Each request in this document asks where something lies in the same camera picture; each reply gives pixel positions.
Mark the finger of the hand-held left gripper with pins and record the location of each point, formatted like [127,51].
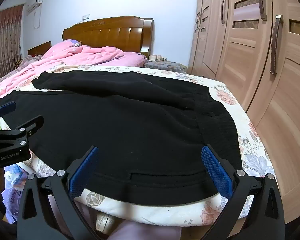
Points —
[6,107]
[27,125]

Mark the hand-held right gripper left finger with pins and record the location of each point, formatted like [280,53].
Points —
[86,170]

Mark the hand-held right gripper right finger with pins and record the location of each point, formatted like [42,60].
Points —
[216,171]

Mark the black pants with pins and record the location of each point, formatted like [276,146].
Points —
[127,130]

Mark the printed plastic bag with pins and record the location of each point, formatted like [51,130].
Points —
[15,195]

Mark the floral bed sheet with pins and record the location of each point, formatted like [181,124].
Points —
[252,140]

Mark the brown patterned curtain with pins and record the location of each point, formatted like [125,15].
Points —
[5,45]

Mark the brown wooden nightstand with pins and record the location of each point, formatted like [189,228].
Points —
[40,48]

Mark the pink quilt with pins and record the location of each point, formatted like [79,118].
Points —
[90,57]

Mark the white air conditioner pipe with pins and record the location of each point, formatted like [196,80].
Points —
[37,20]

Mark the white air conditioner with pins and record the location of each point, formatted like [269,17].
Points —
[35,3]

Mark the light wooden wardrobe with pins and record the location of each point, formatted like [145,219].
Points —
[242,55]

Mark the brown wooden headboard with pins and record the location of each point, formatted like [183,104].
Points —
[107,33]

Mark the small cream box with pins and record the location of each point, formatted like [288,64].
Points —
[153,57]

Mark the white wall socket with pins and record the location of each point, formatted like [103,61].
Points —
[85,17]

